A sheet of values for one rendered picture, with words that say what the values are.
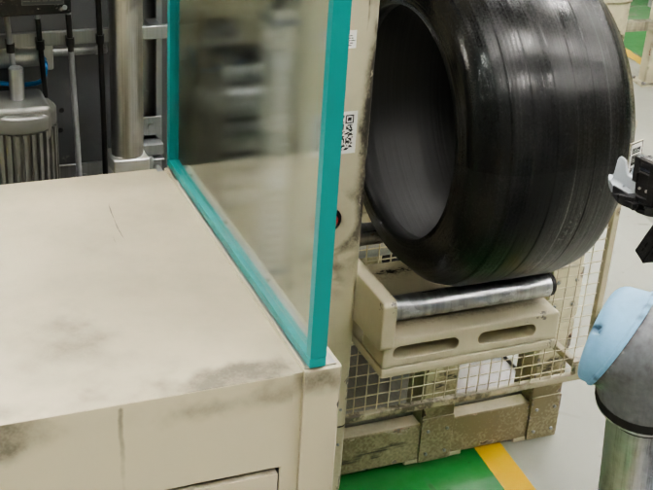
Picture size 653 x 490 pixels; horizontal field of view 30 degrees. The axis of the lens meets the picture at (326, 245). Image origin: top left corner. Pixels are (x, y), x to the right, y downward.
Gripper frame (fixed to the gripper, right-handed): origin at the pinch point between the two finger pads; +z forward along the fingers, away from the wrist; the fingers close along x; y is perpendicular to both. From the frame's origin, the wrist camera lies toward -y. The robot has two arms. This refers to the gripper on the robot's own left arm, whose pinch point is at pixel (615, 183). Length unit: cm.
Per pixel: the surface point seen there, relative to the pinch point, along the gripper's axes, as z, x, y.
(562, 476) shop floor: 83, -55, -113
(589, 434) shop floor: 97, -73, -112
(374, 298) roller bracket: 25.1, 28.9, -25.3
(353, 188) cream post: 30.6, 30.9, -6.7
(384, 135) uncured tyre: 64, 9, -9
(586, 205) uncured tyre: 9.3, -1.6, -7.0
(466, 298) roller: 25.5, 10.5, -28.4
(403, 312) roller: 25.4, 23.1, -28.9
